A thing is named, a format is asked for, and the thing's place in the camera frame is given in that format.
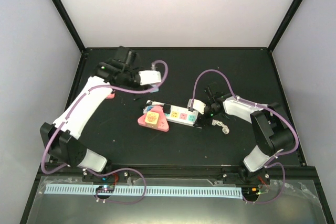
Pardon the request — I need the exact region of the pink square plug adapter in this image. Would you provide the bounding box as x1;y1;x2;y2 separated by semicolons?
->
106;92;115;99

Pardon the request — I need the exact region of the white power strip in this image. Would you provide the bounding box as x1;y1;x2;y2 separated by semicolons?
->
143;100;199;126

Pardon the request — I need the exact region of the blue USB charger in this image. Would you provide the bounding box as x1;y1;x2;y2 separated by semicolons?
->
150;85;159;93

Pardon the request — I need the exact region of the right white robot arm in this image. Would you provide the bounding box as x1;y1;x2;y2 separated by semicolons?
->
188;86;299;184

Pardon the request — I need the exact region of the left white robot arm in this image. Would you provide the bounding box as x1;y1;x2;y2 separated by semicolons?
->
40;46;166;182

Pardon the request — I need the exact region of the yellow cube socket adapter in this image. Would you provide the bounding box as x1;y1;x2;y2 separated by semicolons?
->
145;111;160;128

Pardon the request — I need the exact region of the pink triangular socket adapter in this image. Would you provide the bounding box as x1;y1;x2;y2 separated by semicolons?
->
138;105;169;132

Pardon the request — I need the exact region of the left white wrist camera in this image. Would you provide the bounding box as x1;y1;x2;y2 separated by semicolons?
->
138;70;162;86

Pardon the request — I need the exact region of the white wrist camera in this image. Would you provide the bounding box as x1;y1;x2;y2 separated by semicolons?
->
138;70;162;86
187;99;206;114

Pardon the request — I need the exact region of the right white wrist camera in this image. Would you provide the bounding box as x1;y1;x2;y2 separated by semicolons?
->
187;99;206;114

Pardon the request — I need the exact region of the white coiled power cord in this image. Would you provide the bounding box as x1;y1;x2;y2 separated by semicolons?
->
211;119;231;134

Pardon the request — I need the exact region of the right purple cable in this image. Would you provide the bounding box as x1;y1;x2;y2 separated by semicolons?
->
192;69;299;205

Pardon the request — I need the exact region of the purple cable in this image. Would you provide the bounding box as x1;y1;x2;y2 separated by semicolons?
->
192;69;299;205
41;60;169;205

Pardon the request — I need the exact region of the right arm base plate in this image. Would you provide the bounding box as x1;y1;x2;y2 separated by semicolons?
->
222;165;270;185

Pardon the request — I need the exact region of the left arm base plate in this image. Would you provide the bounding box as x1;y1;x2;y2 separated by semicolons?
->
82;168;131;184

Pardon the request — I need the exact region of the light blue slotted cable duct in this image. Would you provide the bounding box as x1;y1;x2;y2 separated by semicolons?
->
44;184;243;199

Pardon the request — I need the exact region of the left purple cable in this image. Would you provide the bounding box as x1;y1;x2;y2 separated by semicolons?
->
41;60;169;205

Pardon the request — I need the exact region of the black aluminium frame post left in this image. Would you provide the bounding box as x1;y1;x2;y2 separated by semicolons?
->
51;0;86;52

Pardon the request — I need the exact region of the black aluminium frame post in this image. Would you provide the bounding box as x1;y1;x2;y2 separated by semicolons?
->
267;0;303;53
51;0;86;52

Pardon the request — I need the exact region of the black aluminium frame post right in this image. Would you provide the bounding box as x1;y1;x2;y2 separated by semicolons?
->
267;0;303;53

